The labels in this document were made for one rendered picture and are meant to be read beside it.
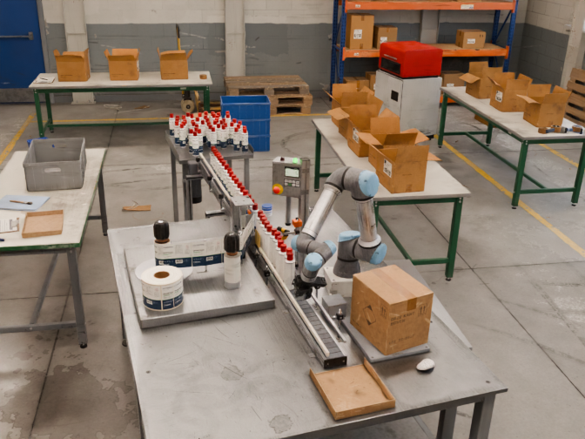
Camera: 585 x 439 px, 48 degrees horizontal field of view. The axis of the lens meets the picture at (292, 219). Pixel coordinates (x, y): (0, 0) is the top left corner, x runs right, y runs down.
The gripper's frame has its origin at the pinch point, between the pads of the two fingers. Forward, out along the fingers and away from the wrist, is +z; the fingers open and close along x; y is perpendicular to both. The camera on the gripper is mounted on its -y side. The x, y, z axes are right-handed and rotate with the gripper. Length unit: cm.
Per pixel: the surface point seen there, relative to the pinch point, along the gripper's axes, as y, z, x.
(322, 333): -0.7, -7.4, 23.7
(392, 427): -42, 50, 57
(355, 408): 5, -32, 69
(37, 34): 134, 400, -717
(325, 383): 9, -18, 52
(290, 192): -7, -11, -58
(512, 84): -358, 155, -299
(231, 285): 29.8, 16.3, -22.1
